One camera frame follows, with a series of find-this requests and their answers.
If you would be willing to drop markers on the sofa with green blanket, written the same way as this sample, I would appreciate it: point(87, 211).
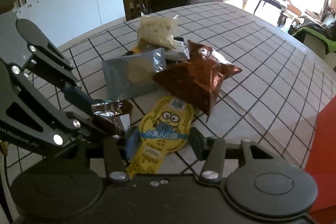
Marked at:
point(318, 36)

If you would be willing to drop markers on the dark red snack bag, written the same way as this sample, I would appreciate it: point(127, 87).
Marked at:
point(199, 79)

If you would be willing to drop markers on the red cardboard box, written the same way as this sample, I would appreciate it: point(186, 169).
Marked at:
point(323, 155)

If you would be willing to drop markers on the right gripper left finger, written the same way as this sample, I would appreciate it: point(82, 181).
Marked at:
point(131, 142)

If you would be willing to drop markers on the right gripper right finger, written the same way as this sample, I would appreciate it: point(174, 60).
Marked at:
point(199, 144)

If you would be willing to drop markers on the brown chocolate bar wrapper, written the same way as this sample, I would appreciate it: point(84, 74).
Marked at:
point(122, 109)

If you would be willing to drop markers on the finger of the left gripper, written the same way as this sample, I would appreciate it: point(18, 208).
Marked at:
point(98, 125)
point(50, 64)

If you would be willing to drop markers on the white translucent snack bag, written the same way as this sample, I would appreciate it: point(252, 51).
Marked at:
point(158, 31)

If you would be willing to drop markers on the coffee table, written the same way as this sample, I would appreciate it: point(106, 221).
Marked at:
point(282, 5)

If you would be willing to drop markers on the checkered tablecloth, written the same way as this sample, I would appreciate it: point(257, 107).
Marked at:
point(227, 136)

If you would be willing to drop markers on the blue grey snack packet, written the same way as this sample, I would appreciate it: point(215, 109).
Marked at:
point(131, 76)

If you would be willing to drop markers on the yellow minion snack packet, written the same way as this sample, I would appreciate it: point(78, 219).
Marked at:
point(165, 129)

